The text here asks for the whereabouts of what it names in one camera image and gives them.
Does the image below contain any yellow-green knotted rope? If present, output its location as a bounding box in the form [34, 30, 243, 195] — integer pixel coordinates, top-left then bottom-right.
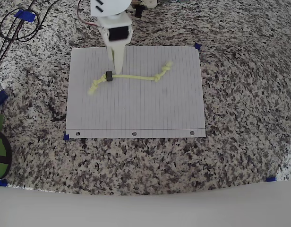
[87, 61, 174, 96]

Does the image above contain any black power plug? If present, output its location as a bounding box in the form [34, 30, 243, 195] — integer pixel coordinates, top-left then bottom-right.
[135, 4, 146, 18]

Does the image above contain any lined white paper sheet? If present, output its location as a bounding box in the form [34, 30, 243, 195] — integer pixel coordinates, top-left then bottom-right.
[65, 45, 206, 139]

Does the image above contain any black stand with green tape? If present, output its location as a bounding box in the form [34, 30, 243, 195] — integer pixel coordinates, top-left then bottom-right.
[0, 129, 13, 181]

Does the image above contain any white backdrop board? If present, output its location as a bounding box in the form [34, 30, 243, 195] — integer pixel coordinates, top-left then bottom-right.
[0, 181, 291, 227]

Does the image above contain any red white servo wire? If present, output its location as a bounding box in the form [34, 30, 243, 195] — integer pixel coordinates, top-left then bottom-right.
[77, 0, 101, 28]

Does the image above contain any black looped cable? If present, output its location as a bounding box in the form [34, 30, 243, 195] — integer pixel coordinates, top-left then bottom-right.
[0, 0, 57, 43]

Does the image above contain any black straight cable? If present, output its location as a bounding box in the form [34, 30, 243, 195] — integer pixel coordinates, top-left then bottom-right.
[0, 0, 36, 71]

